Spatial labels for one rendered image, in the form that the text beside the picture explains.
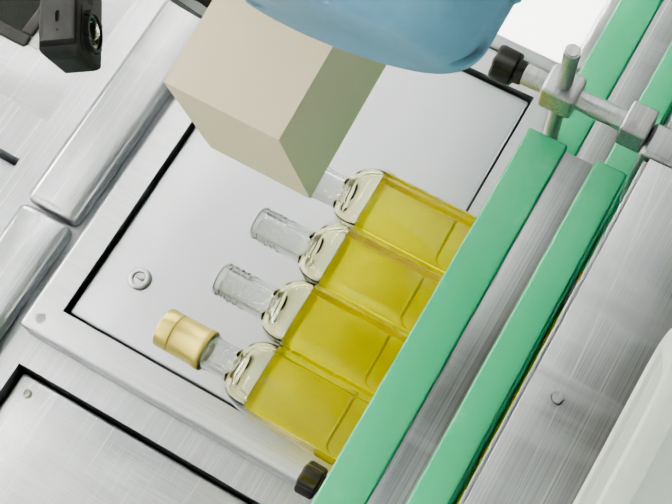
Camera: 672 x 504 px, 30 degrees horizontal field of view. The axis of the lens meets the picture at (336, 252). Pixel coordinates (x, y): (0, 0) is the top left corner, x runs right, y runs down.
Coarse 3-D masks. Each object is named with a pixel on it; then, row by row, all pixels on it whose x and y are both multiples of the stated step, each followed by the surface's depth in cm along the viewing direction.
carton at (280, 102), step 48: (240, 0) 70; (192, 48) 70; (240, 48) 70; (288, 48) 69; (336, 48) 70; (192, 96) 69; (240, 96) 69; (288, 96) 69; (336, 96) 74; (240, 144) 75; (288, 144) 70; (336, 144) 79
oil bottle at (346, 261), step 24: (312, 240) 103; (336, 240) 102; (360, 240) 102; (312, 264) 101; (336, 264) 101; (360, 264) 101; (384, 264) 101; (408, 264) 101; (336, 288) 101; (360, 288) 100; (384, 288) 100; (408, 288) 100; (432, 288) 100; (384, 312) 100; (408, 312) 99
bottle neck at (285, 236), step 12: (264, 216) 104; (276, 216) 104; (252, 228) 104; (264, 228) 104; (276, 228) 104; (288, 228) 104; (300, 228) 104; (264, 240) 104; (276, 240) 104; (288, 240) 104; (300, 240) 103; (288, 252) 104
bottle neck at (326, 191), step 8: (328, 168) 106; (328, 176) 106; (336, 176) 106; (344, 176) 106; (320, 184) 106; (328, 184) 105; (336, 184) 105; (320, 192) 106; (328, 192) 105; (336, 192) 105; (320, 200) 106; (328, 200) 106
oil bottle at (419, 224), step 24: (360, 192) 103; (384, 192) 103; (408, 192) 103; (336, 216) 105; (360, 216) 103; (384, 216) 103; (408, 216) 102; (432, 216) 102; (456, 216) 102; (384, 240) 102; (408, 240) 102; (432, 240) 102; (456, 240) 102; (432, 264) 101
